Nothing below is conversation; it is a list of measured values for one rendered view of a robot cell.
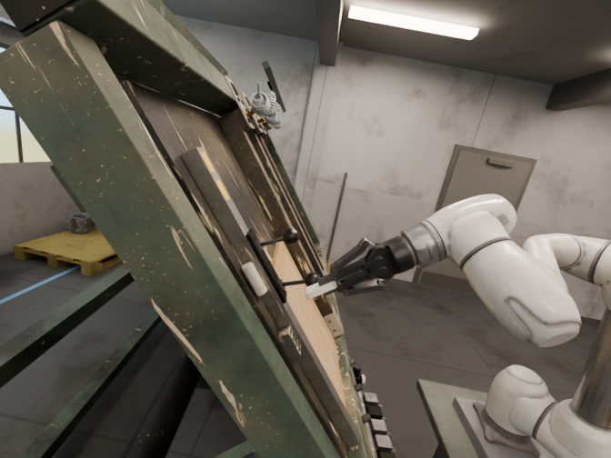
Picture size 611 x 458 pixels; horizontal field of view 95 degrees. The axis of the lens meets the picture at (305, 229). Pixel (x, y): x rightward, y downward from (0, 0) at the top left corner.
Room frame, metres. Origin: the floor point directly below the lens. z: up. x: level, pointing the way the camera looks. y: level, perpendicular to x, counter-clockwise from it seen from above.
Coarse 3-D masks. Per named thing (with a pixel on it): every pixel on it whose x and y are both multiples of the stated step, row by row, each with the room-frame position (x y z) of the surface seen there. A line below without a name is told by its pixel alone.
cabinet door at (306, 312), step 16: (288, 256) 1.06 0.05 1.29; (288, 272) 0.95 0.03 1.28; (288, 288) 0.84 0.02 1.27; (304, 288) 1.06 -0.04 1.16; (304, 304) 0.93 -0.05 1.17; (304, 320) 0.83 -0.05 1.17; (320, 320) 1.07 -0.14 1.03; (320, 336) 0.93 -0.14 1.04; (320, 352) 0.82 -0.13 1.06; (336, 368) 0.92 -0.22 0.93; (336, 384) 0.82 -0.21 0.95
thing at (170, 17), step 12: (156, 0) 1.33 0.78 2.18; (168, 12) 1.44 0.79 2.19; (180, 24) 1.57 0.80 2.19; (192, 36) 1.73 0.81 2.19; (204, 48) 1.92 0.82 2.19; (216, 60) 2.20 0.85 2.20; (240, 444) 0.49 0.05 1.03; (216, 456) 0.49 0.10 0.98; (228, 456) 0.48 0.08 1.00; (240, 456) 0.48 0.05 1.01
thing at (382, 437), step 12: (360, 372) 1.10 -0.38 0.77; (360, 396) 0.99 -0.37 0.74; (372, 396) 0.98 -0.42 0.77; (372, 408) 0.92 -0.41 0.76; (372, 420) 0.87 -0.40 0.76; (384, 420) 0.91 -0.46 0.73; (372, 432) 0.83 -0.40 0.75; (384, 432) 0.83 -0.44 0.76; (372, 444) 0.79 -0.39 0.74; (384, 444) 0.78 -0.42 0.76; (384, 456) 0.73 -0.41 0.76
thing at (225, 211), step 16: (192, 160) 0.61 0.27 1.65; (208, 176) 0.61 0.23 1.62; (208, 192) 0.61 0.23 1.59; (224, 208) 0.61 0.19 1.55; (224, 224) 0.62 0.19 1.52; (240, 224) 0.63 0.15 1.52; (240, 240) 0.62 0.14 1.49; (240, 256) 0.62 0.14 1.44; (256, 256) 0.62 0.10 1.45; (272, 288) 0.63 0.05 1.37; (272, 304) 0.63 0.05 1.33; (288, 304) 0.67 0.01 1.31; (288, 320) 0.63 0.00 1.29; (304, 336) 0.66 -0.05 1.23; (304, 352) 0.63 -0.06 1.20; (304, 368) 0.63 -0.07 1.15; (320, 368) 0.65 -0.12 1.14; (320, 384) 0.64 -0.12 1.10; (336, 400) 0.65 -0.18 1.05; (336, 416) 0.64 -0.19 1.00; (352, 432) 0.65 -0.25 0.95
